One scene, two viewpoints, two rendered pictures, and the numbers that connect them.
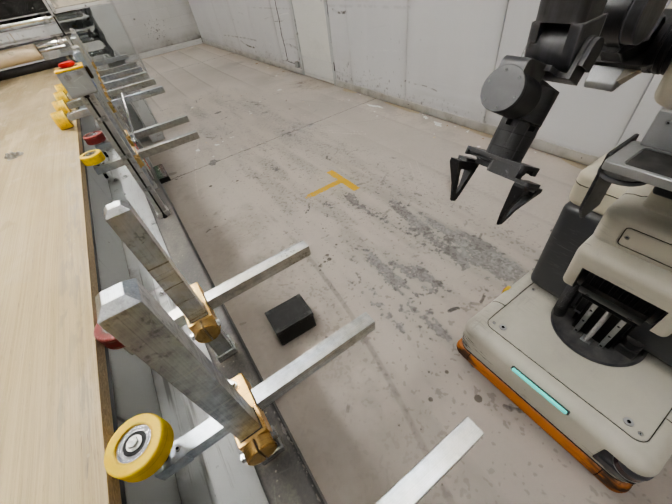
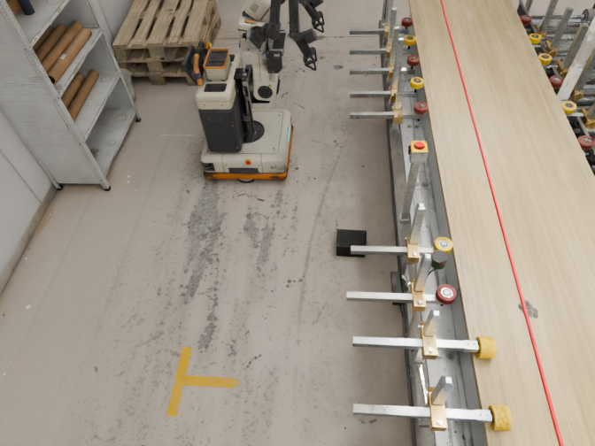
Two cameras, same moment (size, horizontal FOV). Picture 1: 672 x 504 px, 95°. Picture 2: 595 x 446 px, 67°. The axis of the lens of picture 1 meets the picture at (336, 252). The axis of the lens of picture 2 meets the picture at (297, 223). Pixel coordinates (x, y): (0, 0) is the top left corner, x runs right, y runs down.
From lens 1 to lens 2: 3.03 m
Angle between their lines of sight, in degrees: 80
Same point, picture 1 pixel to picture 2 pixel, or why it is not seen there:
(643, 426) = (276, 112)
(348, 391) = (346, 200)
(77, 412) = (430, 91)
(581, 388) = (278, 125)
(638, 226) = not seen: hidden behind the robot
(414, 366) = (307, 191)
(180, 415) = (417, 134)
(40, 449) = (438, 88)
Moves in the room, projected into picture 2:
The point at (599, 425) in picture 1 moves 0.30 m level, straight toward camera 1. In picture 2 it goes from (286, 119) to (322, 123)
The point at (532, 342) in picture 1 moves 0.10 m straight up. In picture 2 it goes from (272, 140) to (270, 130)
